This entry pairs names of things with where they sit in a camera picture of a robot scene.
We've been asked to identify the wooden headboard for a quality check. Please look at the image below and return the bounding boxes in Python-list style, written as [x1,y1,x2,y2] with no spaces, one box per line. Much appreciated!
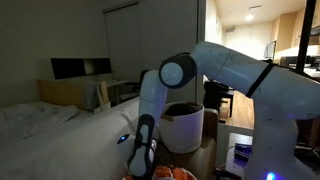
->
[36,79,110,112]

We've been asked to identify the bed with white sheet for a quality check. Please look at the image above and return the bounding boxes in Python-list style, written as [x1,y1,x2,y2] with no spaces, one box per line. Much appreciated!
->
[0,96,162,180]

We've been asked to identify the black office chair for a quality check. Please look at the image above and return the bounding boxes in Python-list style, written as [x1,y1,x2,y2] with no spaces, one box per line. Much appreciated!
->
[119,69,151,102]

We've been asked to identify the crumpled white duvet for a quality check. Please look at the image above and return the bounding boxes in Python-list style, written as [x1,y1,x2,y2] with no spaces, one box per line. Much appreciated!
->
[0,101,81,147]

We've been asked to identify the white round basket wooden handles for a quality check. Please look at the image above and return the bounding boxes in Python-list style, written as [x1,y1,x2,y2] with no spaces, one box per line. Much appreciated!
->
[157,101,205,155]

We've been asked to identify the white sliding closet door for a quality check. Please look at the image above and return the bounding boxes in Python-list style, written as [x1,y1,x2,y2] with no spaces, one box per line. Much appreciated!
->
[102,0,202,104]

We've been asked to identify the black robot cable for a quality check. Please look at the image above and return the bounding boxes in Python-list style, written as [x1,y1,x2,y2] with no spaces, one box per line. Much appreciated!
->
[245,62,277,99]

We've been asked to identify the black vertical pole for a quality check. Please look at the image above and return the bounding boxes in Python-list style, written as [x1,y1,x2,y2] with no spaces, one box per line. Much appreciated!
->
[295,0,318,73]

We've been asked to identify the white desk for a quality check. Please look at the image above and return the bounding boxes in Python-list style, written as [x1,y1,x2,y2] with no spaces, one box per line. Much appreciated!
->
[105,78,140,104]

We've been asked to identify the blue box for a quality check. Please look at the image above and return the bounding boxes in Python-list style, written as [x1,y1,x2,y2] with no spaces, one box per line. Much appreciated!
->
[233,142,254,161]

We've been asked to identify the orange white striped towel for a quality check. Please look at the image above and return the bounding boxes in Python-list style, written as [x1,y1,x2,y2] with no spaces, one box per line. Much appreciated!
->
[122,165,198,180]

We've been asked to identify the brown sofa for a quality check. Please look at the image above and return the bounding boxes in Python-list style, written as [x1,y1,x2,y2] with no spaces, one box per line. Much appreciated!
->
[126,107,220,180]

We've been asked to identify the black wall television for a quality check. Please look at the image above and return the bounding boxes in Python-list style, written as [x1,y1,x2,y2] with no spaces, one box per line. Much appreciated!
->
[50,57,113,81]

